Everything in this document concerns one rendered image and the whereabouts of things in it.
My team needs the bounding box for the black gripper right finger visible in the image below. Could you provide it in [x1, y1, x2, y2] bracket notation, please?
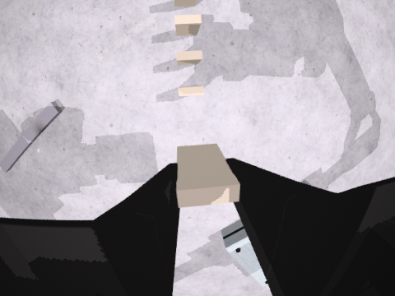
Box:
[226, 158, 395, 296]

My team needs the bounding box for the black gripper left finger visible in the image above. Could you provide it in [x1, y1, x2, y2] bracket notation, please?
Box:
[0, 162, 180, 296]

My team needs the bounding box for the beige rectangular block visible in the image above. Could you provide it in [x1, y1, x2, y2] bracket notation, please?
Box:
[174, 0, 197, 7]
[174, 14, 201, 36]
[177, 144, 240, 208]
[177, 50, 203, 65]
[179, 86, 204, 96]

